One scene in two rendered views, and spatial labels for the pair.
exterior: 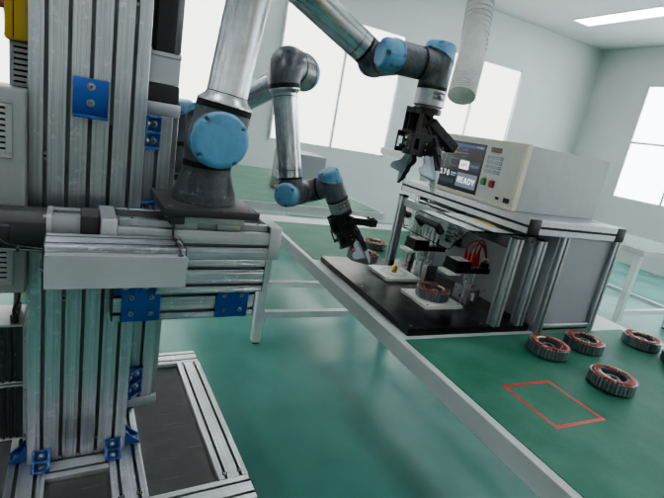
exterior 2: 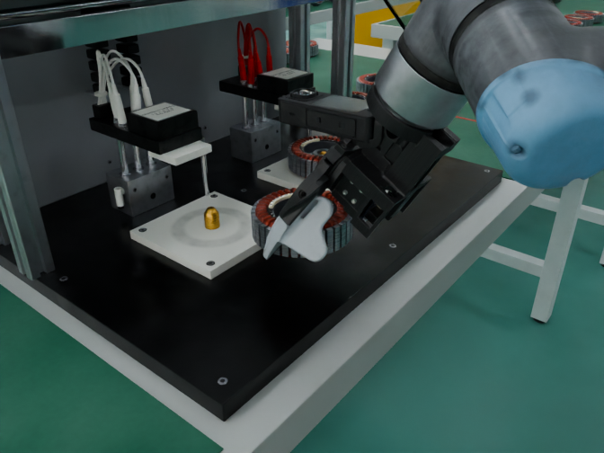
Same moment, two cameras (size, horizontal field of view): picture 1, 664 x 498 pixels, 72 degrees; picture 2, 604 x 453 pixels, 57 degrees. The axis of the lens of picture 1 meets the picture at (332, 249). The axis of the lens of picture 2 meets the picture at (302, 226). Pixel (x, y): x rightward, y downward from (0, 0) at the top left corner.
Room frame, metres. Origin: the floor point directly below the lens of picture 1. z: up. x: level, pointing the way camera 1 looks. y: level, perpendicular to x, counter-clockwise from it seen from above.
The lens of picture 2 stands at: (1.83, 0.38, 1.14)
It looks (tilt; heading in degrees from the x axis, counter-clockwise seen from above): 29 degrees down; 245
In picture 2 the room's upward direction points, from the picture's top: straight up
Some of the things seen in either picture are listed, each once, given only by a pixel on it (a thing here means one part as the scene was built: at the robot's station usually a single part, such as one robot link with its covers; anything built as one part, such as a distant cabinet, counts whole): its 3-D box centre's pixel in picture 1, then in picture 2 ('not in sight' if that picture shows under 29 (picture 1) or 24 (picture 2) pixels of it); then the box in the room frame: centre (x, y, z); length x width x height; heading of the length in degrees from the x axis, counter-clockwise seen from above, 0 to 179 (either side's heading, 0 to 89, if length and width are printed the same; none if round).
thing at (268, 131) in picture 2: (465, 292); (255, 138); (1.52, -0.49, 0.80); 0.08 x 0.05 x 0.06; 27
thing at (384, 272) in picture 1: (393, 273); (212, 229); (1.67, -0.25, 0.78); 0.15 x 0.15 x 0.01; 27
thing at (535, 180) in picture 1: (512, 174); not in sight; (1.69, -0.60, 1.22); 0.44 x 0.39 x 0.20; 27
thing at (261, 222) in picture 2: (362, 255); (302, 220); (1.60, -0.11, 0.84); 0.11 x 0.11 x 0.04
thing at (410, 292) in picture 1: (431, 298); (323, 171); (1.45, -0.36, 0.78); 0.15 x 0.15 x 0.01; 27
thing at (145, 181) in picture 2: (425, 269); (141, 185); (1.73, -0.38, 0.80); 0.08 x 0.05 x 0.06; 27
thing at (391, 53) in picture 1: (397, 58); not in sight; (1.17, -0.07, 1.45); 0.11 x 0.11 x 0.08; 23
